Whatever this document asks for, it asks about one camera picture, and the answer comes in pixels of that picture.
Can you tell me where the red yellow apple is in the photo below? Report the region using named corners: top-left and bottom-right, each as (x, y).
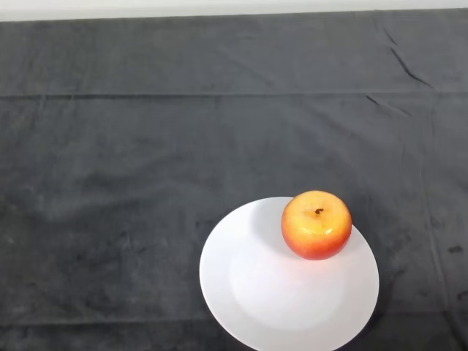
top-left (280, 189), bottom-right (353, 261)

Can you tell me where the white round plate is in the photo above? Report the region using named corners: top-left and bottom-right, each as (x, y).
top-left (198, 196), bottom-right (380, 351)

